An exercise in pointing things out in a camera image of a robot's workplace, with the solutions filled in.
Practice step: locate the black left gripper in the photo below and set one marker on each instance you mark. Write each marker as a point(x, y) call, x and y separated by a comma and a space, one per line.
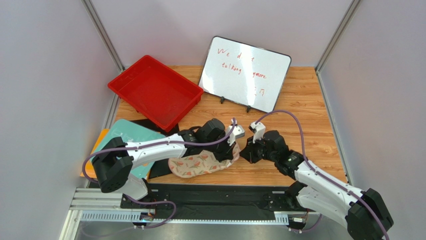
point(227, 154)

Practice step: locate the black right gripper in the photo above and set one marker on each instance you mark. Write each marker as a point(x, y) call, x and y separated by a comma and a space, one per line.
point(250, 150)

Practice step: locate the floral mesh laundry bag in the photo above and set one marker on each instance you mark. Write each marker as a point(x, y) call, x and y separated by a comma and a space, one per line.
point(194, 164)

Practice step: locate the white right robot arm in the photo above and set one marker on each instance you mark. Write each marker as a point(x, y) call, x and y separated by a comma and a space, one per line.
point(362, 212)

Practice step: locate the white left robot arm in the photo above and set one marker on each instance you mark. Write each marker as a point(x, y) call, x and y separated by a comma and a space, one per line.
point(114, 163)

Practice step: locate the red plastic tray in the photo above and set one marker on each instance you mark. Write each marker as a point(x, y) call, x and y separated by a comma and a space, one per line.
point(156, 91)

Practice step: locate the black board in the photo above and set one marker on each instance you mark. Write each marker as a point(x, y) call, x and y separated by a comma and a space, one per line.
point(159, 168)

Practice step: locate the white dry-erase board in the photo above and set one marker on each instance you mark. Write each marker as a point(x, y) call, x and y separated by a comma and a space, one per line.
point(244, 74)

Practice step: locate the teal board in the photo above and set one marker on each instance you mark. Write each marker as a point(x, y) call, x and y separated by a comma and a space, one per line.
point(129, 132)

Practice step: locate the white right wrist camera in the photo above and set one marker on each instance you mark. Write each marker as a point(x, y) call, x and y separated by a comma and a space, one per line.
point(258, 129)

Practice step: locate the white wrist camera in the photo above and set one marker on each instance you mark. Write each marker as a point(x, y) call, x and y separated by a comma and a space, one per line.
point(258, 129)
point(233, 133)

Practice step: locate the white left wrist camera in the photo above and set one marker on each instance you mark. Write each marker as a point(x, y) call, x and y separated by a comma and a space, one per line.
point(233, 133)

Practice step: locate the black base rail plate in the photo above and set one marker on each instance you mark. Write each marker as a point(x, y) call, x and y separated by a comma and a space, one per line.
point(219, 202)

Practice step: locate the aluminium frame rail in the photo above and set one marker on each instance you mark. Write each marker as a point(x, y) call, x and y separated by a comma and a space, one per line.
point(97, 215)

